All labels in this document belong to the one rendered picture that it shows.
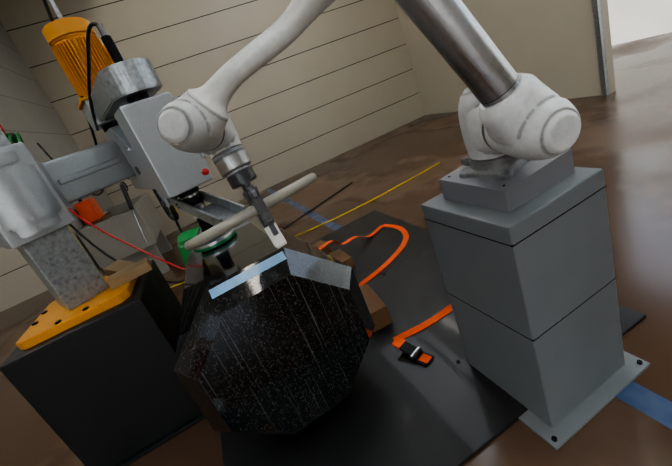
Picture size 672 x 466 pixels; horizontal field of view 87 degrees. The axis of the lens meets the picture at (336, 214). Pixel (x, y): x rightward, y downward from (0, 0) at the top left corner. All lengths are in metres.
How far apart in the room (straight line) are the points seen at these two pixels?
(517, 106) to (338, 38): 6.62
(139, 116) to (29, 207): 0.65
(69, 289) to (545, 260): 2.02
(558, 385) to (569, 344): 0.15
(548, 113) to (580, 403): 1.07
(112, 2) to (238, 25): 1.82
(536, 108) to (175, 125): 0.80
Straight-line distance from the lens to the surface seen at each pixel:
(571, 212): 1.25
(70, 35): 2.48
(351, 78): 7.42
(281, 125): 6.85
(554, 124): 0.96
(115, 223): 4.54
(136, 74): 1.74
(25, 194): 2.06
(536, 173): 1.20
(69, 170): 2.22
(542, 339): 1.33
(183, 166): 1.75
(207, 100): 0.84
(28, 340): 2.15
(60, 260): 2.15
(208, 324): 1.42
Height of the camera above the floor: 1.30
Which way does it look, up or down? 19 degrees down
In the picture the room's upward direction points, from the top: 22 degrees counter-clockwise
